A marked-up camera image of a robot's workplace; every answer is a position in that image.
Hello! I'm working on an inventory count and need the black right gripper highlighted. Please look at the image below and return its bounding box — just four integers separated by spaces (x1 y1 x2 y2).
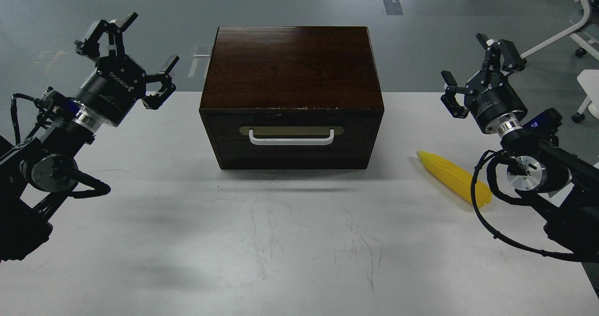
440 34 528 134

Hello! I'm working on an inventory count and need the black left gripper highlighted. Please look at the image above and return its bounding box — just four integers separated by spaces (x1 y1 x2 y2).
74 12 180 126

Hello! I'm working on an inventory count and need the yellow corn cob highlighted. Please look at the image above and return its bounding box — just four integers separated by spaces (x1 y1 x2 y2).
416 150 493 208

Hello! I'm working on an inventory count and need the wooden drawer with white handle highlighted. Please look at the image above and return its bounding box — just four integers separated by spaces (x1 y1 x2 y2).
202 113 382 169

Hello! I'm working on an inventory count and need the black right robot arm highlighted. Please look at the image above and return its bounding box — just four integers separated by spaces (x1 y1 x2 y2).
441 34 599 263

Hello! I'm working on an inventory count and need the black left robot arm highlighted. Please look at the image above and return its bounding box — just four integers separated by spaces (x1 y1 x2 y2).
0 13 178 261

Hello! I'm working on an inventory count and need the dark wooden drawer cabinet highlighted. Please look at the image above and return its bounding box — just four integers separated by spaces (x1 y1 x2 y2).
199 26 385 170

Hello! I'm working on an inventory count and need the white office chair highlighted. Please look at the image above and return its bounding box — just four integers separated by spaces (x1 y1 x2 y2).
520 0 599 59

